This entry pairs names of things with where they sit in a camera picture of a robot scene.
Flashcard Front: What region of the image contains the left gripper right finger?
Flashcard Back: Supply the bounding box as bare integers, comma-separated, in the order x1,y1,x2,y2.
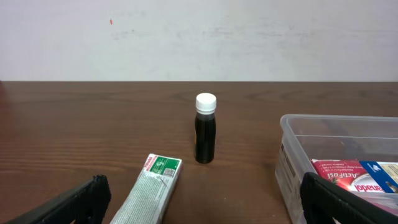
300,172,397,224

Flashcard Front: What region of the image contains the blue fever patch box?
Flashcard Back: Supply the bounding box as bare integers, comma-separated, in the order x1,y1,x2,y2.
359,161,398,194

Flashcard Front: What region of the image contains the dark bottle white cap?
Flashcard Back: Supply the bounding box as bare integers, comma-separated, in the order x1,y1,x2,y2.
195,93,216,164

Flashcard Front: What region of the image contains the white green medicine box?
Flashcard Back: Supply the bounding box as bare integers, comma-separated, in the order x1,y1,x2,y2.
111,153,183,224

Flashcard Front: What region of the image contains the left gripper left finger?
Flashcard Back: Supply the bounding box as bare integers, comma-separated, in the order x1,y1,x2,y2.
7,175,111,224

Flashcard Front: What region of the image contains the red white medicine box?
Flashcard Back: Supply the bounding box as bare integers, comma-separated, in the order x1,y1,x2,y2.
311,159,384,193

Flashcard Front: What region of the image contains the clear plastic container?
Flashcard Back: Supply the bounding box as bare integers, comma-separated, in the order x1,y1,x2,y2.
275,114,397,224

